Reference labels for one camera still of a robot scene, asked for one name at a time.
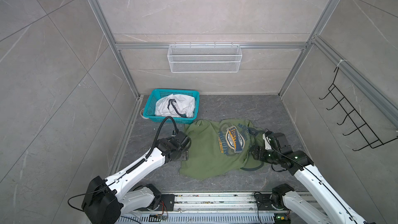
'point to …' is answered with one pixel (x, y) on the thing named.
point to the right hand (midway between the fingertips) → (256, 151)
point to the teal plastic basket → (149, 112)
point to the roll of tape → (142, 115)
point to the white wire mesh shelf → (204, 58)
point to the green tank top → (219, 146)
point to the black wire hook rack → (368, 135)
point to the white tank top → (176, 105)
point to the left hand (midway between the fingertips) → (180, 150)
